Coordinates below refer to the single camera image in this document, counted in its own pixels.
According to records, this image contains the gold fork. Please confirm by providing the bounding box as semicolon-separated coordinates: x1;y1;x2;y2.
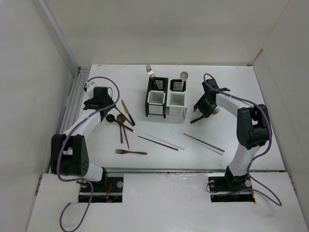
212;108;220;115

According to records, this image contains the black spoon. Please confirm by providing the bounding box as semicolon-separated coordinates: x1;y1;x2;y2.
106;114;135;132

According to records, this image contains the copper fork long handle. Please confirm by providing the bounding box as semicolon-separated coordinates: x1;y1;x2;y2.
146;64;157;88

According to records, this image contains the silver fork green handle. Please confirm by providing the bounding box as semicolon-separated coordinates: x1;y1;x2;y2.
190;115;207;124

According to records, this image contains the dark copper spoon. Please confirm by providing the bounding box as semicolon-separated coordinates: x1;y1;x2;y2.
119;120;124;144

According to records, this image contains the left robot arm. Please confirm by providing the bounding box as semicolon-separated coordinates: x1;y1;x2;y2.
50;87;115;192

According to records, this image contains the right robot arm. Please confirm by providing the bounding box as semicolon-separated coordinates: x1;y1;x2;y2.
194;77;272;193

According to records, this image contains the white utensil container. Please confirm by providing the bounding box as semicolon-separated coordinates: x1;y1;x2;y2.
166;78;188;120

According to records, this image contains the black chopstick right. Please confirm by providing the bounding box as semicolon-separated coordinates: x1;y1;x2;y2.
183;133;225;152

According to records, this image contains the black chopstick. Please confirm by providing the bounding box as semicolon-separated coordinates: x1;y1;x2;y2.
183;133;225;152
137;135;178;151

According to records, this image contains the black utensil container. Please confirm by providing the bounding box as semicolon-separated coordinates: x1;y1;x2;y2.
145;77;169;118

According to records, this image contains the dark brown fork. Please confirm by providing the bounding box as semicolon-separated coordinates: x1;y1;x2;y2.
115;149;147;155

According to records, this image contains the black chopstick left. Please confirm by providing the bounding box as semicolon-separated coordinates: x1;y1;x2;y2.
137;135;178;151

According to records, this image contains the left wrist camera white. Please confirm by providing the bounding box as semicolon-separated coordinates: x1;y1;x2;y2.
85;82;97;99

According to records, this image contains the aluminium rail left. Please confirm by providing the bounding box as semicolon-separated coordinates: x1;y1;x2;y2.
48;65;90;174

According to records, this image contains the aluminium rail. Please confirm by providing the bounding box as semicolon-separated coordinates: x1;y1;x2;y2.
48;65;90;174
106;169;285;178

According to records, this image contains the gold knife green handle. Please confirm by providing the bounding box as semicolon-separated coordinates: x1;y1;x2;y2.
121;100;136;126

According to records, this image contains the aluminium rail front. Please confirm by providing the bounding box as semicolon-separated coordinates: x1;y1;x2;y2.
106;169;285;178

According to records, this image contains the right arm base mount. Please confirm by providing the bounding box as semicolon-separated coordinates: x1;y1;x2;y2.
207;173;255;203

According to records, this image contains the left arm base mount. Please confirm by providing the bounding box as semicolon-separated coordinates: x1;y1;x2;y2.
77;171;124;203

